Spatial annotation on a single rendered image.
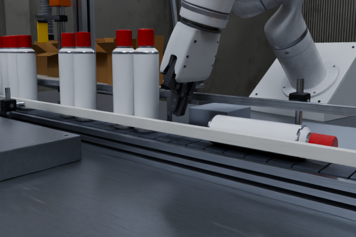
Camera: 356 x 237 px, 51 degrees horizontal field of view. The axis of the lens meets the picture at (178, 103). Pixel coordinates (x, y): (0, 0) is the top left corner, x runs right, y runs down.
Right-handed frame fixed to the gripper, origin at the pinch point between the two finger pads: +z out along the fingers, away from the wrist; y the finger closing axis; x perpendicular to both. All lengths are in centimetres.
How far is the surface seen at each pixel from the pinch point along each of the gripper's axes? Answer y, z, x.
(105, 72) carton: -146, 74, -181
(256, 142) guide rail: 4.4, -2.9, 18.9
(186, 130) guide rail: 4.3, 1.7, 6.5
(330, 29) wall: -730, 21, -211
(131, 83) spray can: 0.7, 1.1, -12.3
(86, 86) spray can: 1.5, 7.2, -25.0
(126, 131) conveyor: 3.1, 9.7, -8.2
